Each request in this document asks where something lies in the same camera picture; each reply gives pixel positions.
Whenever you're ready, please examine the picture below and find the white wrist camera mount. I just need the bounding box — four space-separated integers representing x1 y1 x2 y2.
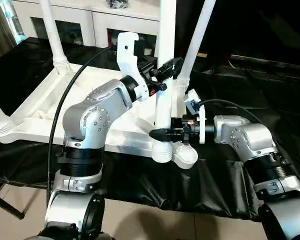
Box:
184 89 207 145
116 31 150 103

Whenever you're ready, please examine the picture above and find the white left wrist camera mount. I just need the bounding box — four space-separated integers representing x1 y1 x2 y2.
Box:
116 31 150 103

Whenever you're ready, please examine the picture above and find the white plastic table top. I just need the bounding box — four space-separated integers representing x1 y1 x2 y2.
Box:
0 62 200 170

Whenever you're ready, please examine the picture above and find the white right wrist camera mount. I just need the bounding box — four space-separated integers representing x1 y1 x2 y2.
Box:
184 89 207 145

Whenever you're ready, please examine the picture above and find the black metal table frame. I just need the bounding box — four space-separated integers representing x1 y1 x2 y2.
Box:
0 181 26 221

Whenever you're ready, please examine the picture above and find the dark object on cabinet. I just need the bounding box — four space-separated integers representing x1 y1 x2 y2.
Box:
106 0 131 8

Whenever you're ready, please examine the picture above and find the black mat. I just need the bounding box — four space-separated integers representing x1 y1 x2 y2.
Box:
0 36 300 223

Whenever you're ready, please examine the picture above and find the white cabinet with glass doors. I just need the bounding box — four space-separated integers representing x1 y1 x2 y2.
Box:
12 0 163 58

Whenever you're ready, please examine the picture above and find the white plastic table leg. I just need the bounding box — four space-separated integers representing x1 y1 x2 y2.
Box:
39 0 72 74
176 0 217 88
0 93 16 138
151 0 178 164

